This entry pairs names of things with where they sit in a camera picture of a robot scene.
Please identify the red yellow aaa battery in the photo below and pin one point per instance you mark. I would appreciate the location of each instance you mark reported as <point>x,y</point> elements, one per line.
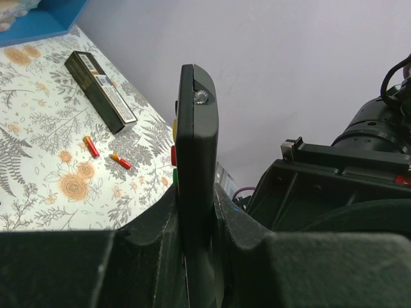
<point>91,147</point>
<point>122,162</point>

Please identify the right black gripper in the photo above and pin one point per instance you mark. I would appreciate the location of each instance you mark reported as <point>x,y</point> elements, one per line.
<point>324,188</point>

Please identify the floral table mat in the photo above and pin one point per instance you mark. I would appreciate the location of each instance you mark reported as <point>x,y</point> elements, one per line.
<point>49,179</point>

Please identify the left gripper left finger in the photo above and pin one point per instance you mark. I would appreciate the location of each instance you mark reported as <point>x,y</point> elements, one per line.
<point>137,265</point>

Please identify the blue shelf unit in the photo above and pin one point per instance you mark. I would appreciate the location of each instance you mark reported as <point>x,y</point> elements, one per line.
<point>49,19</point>

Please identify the large black remote control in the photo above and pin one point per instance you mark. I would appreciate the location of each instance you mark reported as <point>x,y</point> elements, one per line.
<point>196,143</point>

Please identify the black battery package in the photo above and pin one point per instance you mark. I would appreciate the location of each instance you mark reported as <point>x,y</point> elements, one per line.
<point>101,92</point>

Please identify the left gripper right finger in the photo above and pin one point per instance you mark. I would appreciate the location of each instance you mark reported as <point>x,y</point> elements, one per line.
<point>256,267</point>

